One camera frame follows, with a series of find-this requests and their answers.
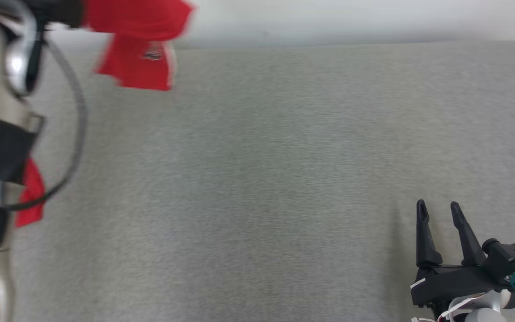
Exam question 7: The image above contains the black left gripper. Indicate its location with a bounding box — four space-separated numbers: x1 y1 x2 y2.
18 0 84 29

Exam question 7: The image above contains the red shorts white stripe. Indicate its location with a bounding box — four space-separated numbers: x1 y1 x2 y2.
15 0 194 229

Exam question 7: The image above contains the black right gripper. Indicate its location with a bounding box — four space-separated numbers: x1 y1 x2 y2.
411 200 508 309

